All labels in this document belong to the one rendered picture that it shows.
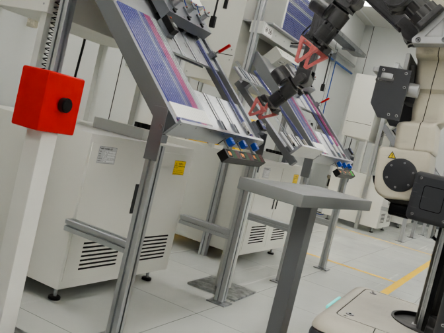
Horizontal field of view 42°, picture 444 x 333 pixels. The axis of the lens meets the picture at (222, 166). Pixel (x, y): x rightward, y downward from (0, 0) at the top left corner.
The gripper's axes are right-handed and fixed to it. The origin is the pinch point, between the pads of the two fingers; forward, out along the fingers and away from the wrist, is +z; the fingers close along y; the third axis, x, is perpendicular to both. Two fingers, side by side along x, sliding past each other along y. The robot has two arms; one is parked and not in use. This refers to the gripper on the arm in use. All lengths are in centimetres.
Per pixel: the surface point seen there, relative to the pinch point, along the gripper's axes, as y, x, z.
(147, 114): -199, -135, 141
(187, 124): 53, 9, 5
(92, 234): 63, 23, 50
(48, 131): 100, 6, 22
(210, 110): 24.4, -3.2, 6.9
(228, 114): 8.1, -4.0, 6.9
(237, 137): 15.3, 8.4, 6.0
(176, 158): 3.5, -4.3, 38.8
